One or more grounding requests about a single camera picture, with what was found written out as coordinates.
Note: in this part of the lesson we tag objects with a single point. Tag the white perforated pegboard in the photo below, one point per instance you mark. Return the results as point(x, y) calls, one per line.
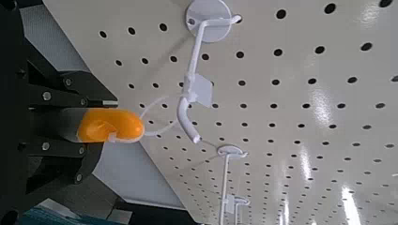
point(281, 93)

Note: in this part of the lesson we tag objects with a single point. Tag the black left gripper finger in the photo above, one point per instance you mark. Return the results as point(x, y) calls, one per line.
point(62, 156)
point(62, 90)

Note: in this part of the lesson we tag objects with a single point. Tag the grey partition panel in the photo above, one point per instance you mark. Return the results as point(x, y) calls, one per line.
point(131, 175)

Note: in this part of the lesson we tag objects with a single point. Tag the white peg hook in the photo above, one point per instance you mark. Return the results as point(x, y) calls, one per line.
point(194, 81)
point(226, 175)
point(239, 203)

